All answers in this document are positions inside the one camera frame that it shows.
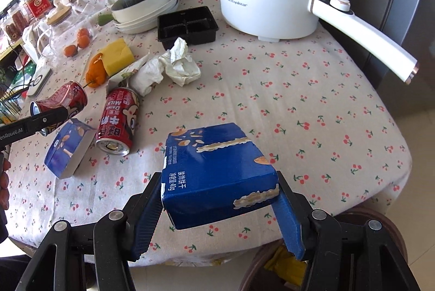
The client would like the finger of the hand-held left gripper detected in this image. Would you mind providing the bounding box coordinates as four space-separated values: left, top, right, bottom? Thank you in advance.
23 107 70 137

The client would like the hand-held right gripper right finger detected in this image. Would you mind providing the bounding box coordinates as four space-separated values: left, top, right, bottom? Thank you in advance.
272 171 422 291

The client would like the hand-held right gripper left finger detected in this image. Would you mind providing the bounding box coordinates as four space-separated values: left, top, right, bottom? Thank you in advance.
20 172 164 291

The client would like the red drink can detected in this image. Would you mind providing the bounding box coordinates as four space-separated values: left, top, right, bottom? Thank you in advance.
95 87 141 156
30 81 88 137

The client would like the brown trash bin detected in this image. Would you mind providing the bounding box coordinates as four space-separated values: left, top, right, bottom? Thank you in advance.
238 206 408 291

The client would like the large blue cardboard box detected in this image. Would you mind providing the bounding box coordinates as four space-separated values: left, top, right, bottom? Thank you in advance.
159 123 280 230

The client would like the yellow green sponge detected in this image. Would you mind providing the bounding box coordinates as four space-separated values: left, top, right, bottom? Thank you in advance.
99 38 135 77

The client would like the black plastic tray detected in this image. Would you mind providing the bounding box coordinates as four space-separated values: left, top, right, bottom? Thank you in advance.
157 6 220 50

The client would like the person's left hand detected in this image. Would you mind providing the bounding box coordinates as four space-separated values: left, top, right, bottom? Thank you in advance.
0 159 11 210

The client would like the small blue cardboard box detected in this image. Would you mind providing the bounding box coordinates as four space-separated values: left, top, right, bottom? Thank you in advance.
44 119 97 180

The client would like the white flat scale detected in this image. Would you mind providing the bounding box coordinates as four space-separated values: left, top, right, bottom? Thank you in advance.
26 61 53 98

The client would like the yellow packet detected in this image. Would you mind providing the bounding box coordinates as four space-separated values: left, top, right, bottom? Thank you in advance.
263 245 308 291

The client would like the torn printed paper wrapper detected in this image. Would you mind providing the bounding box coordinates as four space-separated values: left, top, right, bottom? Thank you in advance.
107 54 152 91

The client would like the glass teapot with wooden lid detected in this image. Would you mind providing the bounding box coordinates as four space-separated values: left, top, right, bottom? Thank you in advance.
37 5 74 58

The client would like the clear jar of red snacks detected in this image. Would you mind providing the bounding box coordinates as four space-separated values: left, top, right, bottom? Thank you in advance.
2 5 28 41

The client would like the crumpled white tissue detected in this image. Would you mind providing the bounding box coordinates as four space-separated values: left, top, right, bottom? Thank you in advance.
129 56 167 97
159 37 202 86

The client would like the red tin box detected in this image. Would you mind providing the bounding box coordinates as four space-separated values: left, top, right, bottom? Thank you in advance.
25 0 52 18

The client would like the cherry print tablecloth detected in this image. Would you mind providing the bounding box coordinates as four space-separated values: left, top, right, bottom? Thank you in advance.
7 0 406 273

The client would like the white plate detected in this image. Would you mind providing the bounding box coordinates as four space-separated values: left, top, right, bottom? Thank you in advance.
115 2 178 31
117 16 170 35
114 0 179 27

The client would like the white electric pot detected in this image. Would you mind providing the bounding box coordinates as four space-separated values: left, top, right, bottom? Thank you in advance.
212 0 420 85

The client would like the white bowl with green handle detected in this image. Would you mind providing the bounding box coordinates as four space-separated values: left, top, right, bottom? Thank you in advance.
98 0 170 27

